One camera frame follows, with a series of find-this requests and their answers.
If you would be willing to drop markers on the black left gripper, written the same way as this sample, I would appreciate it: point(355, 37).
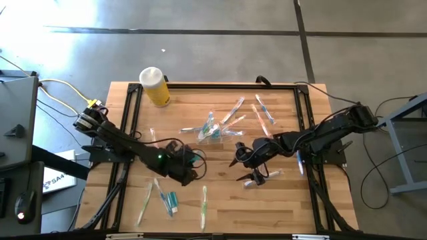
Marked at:
point(175, 165)

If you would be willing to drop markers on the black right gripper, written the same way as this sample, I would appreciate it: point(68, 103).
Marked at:
point(260, 151)

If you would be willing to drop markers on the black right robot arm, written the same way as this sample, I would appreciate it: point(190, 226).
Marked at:
point(320, 135)

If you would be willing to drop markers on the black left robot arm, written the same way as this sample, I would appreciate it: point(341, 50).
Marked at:
point(126, 143)

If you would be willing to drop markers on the clear acrylic organizer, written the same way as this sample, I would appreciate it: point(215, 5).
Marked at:
point(207, 140)

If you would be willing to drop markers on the yellow wipes canister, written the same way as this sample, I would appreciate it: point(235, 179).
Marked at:
point(156, 90)

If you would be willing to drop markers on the black diagonal bar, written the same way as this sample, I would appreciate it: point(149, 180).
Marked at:
point(60, 162)

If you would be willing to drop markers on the white printed box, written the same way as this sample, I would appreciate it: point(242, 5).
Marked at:
point(60, 180)

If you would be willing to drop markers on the blue-grey metal table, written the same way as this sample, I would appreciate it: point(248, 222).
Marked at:
point(408, 187)

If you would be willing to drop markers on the black computer mouse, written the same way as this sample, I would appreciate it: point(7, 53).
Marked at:
point(25, 205)

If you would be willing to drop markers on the grey desk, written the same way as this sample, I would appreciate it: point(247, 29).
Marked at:
point(16, 110)

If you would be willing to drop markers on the dark mouse pad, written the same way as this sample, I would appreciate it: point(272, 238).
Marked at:
point(6, 216)

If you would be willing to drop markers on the black aluminium table frame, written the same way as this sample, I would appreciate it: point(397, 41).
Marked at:
point(217, 86)

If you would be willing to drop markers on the silver metal bracket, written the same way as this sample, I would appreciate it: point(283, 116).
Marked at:
point(310, 237)
point(124, 236)

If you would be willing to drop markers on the black triangular bracket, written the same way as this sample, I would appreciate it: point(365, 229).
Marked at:
point(15, 130)

